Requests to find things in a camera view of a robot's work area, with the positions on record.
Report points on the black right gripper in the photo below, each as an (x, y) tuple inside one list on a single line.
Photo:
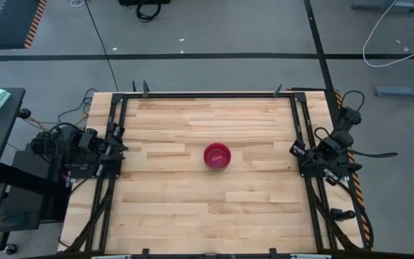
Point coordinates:
[(315, 160)]

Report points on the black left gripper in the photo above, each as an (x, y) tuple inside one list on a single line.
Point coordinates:
[(108, 151)]

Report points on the pink plastic bowl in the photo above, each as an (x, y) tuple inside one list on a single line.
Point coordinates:
[(217, 156)]

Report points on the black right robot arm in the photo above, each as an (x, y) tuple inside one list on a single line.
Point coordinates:
[(340, 144)]

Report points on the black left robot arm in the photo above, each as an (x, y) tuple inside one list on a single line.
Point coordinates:
[(70, 147)]

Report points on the black table clamp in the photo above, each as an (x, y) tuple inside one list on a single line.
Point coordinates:
[(134, 86), (145, 253), (272, 253), (145, 89), (277, 90)]

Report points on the black round knob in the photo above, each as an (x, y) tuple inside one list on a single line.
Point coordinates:
[(24, 113)]

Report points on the black equipment stand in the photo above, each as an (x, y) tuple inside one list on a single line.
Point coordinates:
[(23, 190)]

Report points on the grey desk foot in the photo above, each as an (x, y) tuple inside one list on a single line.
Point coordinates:
[(404, 91), (386, 5)]

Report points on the black caster wheel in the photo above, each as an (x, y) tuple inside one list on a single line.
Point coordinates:
[(10, 248)]

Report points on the black floor device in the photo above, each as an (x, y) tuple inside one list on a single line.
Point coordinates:
[(144, 1)]

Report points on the black mat with striped edge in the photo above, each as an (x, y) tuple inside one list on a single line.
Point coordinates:
[(11, 21)]

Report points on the black aluminium table frame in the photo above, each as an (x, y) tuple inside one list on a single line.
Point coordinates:
[(207, 95)]

